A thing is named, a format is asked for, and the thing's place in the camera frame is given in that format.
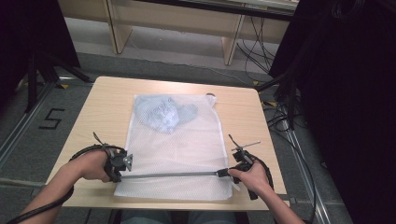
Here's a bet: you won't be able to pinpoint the person's right hand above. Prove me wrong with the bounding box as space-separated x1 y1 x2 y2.
228 160 269 196

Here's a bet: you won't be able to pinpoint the light wooden shelf unit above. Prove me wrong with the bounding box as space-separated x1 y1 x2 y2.
57 0 301 67

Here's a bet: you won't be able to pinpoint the black floor cables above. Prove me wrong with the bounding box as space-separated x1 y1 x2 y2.
262 98 317 224

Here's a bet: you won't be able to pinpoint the aluminium floor rail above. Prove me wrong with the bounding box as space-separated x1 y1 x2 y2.
0 80 54 170
285 127 332 224

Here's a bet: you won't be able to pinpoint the black metal stand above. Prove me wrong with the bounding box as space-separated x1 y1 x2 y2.
23 50 95 114
254 31 302 132

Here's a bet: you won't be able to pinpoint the dark curtain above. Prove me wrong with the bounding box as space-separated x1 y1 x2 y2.
0 0 81 105
269 0 396 224

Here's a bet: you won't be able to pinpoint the white mesh laundry bag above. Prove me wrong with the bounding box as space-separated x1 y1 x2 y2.
113 92 235 202

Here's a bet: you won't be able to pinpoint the person's left hand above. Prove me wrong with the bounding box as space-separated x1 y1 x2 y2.
74 150 114 183

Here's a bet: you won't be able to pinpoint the bundle of black cables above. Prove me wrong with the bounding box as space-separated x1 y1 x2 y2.
235 15 278 82

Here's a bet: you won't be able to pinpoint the light blue garment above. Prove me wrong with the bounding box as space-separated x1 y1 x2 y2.
133 94 199 135

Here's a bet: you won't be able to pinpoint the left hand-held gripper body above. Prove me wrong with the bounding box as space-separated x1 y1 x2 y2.
92 132 134 184

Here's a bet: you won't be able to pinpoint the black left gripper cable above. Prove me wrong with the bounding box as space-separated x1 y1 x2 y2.
6 143 126 224

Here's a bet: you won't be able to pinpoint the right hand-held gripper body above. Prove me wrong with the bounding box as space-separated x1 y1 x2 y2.
228 133 262 173

